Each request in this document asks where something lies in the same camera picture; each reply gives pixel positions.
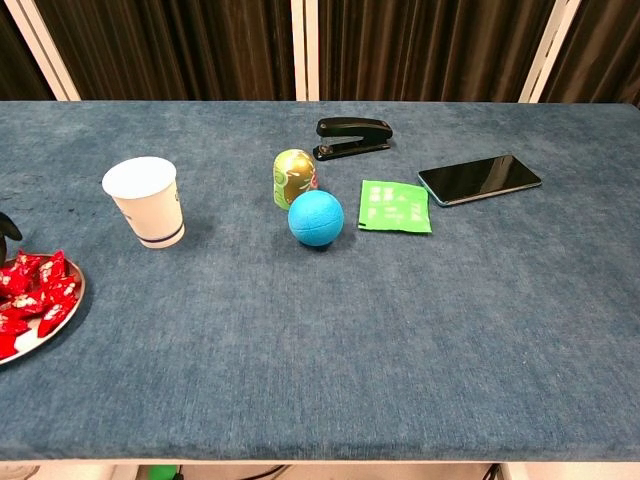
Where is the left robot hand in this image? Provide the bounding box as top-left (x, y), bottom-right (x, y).
top-left (0, 212), bottom-right (24, 265)

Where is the silver metal plate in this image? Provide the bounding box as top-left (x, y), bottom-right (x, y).
top-left (0, 252), bottom-right (87, 366)

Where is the white paper cup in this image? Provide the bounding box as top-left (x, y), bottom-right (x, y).
top-left (101, 156), bottom-right (186, 250)

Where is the black pleated curtain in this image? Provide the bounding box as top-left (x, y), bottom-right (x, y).
top-left (542, 0), bottom-right (640, 109)
top-left (318, 0), bottom-right (556, 104)
top-left (0, 0), bottom-right (56, 102)
top-left (32, 0), bottom-right (296, 102)

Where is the blue ball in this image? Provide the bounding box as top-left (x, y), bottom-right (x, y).
top-left (287, 189), bottom-right (346, 248)

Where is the blue felt table cloth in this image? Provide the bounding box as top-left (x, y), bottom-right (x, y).
top-left (0, 101), bottom-right (640, 461)

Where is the black stapler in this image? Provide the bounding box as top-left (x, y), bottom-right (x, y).
top-left (312, 117), bottom-right (394, 163)

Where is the green sachet packet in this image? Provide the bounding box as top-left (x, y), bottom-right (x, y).
top-left (357, 179), bottom-right (433, 234)

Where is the black smartphone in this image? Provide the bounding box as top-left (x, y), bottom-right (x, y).
top-left (417, 154), bottom-right (543, 207)

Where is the white partition frame post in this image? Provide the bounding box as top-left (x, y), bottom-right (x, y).
top-left (518, 0), bottom-right (584, 105)
top-left (3, 0), bottom-right (82, 102)
top-left (290, 0), bottom-right (321, 102)

